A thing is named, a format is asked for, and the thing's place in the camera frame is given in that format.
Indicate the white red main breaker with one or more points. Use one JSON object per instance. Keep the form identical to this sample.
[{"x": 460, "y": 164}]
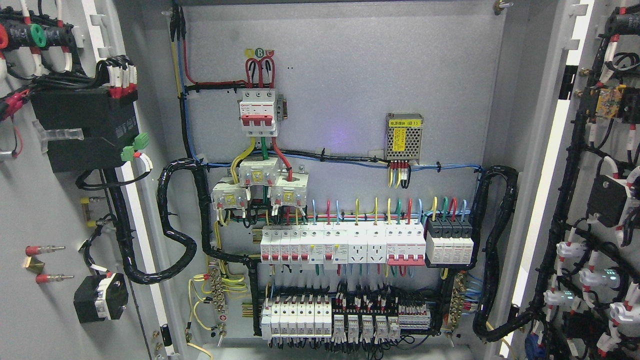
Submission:
[{"x": 261, "y": 111}]

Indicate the metal mesh power supply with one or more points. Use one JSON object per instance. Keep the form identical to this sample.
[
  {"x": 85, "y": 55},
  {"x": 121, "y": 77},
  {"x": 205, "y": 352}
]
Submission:
[{"x": 404, "y": 136}]

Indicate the white socket breaker row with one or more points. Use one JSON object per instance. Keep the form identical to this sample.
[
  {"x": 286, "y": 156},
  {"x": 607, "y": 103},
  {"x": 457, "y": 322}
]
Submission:
[{"x": 344, "y": 243}]

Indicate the black white surge protector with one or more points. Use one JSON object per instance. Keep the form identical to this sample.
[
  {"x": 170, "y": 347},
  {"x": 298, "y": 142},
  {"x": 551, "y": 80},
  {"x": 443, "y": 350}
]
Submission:
[{"x": 448, "y": 243}]

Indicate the brass ground bar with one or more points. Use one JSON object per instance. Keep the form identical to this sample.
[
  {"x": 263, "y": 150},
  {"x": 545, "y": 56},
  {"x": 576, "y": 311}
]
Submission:
[
  {"x": 458, "y": 298},
  {"x": 217, "y": 293}
]

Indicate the white current transformer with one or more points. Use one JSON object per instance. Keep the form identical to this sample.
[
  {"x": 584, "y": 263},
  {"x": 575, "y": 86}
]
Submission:
[
  {"x": 226, "y": 195},
  {"x": 254, "y": 172},
  {"x": 293, "y": 193}
]

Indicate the grey cabinet door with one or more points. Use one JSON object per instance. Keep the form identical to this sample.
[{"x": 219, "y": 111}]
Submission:
[
  {"x": 42, "y": 222},
  {"x": 562, "y": 282}
]

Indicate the white current transformer top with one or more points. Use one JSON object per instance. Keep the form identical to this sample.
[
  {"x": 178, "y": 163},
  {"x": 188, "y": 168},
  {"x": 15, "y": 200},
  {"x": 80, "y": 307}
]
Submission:
[{"x": 254, "y": 172}]

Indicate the black relay terminal row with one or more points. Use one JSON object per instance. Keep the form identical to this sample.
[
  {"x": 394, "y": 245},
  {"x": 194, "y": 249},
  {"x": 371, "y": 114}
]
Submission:
[{"x": 344, "y": 320}]

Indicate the left brass ground bar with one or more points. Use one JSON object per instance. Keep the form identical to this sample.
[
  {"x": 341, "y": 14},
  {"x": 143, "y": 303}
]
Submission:
[{"x": 217, "y": 293}]

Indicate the right brass ground bar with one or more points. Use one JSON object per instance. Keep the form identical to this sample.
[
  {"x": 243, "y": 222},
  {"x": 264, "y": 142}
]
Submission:
[{"x": 458, "y": 298}]

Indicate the black digital power meter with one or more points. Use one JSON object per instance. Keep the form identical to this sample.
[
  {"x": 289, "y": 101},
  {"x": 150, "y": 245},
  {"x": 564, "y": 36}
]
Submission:
[{"x": 87, "y": 129}]

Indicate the white current transformer right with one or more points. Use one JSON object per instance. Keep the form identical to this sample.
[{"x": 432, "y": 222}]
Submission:
[{"x": 293, "y": 193}]

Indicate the white current transformer left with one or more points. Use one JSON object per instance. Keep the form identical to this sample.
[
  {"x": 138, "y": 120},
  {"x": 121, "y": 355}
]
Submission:
[{"x": 226, "y": 195}]

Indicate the white rotary selector switch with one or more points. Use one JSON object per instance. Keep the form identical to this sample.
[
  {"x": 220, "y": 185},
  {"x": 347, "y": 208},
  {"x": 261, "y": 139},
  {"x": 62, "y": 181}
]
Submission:
[{"x": 101, "y": 297}]

